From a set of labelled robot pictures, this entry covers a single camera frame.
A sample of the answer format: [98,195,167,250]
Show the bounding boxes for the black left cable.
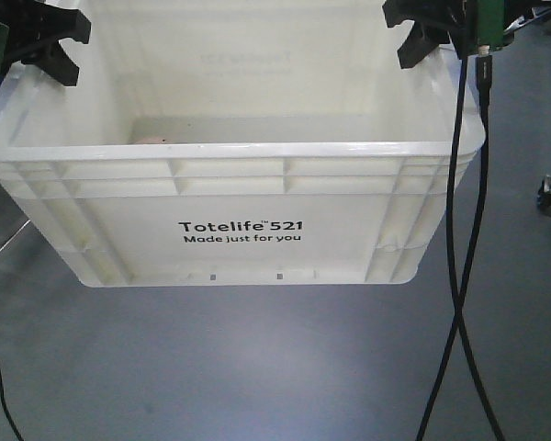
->
[0,330,27,441]

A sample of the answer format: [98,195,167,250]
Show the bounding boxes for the white plastic tote box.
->
[0,1,484,287]

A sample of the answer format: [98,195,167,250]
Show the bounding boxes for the black right usb cable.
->
[452,45,506,441]

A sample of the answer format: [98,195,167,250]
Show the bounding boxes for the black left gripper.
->
[0,0,91,86]

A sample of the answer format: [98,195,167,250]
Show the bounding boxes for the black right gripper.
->
[382,0,551,69]

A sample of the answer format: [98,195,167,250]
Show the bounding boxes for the green right circuit board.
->
[476,0,505,55]

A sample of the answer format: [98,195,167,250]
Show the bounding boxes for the pink plush toy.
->
[134,136,168,144]

